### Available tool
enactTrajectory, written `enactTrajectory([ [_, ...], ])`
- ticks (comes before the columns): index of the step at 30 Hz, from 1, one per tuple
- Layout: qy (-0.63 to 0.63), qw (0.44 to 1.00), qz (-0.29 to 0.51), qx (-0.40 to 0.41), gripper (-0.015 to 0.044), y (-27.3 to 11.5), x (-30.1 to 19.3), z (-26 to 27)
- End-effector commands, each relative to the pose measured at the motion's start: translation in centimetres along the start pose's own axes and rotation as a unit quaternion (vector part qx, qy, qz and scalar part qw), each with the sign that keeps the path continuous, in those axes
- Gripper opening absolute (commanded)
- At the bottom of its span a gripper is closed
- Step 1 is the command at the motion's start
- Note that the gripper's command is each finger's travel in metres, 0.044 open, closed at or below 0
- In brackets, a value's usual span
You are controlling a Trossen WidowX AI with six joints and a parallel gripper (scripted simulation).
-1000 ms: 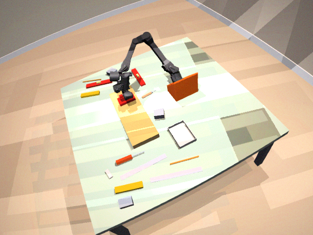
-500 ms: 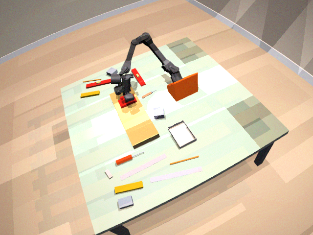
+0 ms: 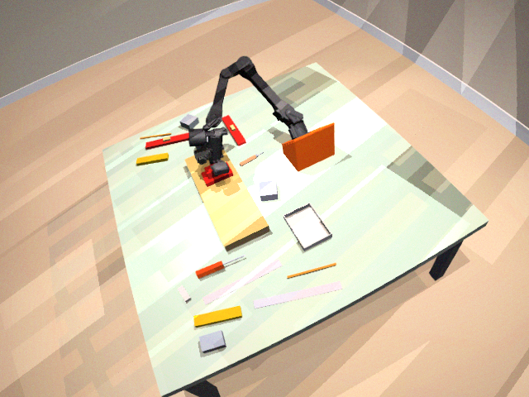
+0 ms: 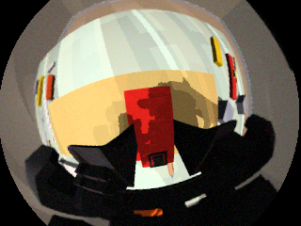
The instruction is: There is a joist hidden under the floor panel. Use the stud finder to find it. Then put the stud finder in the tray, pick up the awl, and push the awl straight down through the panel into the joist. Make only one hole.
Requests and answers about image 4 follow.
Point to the tan wooden floor panel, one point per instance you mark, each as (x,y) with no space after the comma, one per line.
(96,113)

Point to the yellow flat bar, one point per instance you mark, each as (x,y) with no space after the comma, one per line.
(217,52)
(40,85)

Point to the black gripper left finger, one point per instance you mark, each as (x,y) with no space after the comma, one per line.
(118,155)

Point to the white shallow tray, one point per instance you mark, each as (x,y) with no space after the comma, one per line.
(71,167)

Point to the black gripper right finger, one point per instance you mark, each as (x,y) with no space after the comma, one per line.
(194,143)

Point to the brown wooden-handled awl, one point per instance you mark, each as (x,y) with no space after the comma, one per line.
(170,168)

